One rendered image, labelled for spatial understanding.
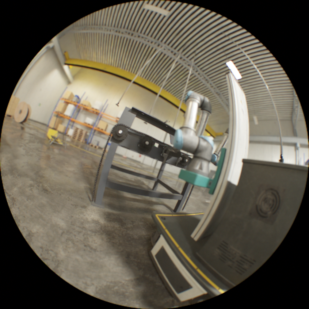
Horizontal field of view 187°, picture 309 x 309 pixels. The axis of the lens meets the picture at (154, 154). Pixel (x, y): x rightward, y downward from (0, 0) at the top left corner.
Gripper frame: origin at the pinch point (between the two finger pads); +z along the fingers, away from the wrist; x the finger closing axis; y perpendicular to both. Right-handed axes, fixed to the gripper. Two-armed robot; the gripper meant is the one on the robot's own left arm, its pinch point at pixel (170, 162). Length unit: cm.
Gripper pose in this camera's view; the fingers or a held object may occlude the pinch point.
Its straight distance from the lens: 97.4
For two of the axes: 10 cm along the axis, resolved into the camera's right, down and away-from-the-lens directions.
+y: -1.2, -4.0, 9.1
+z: -2.9, 8.9, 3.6
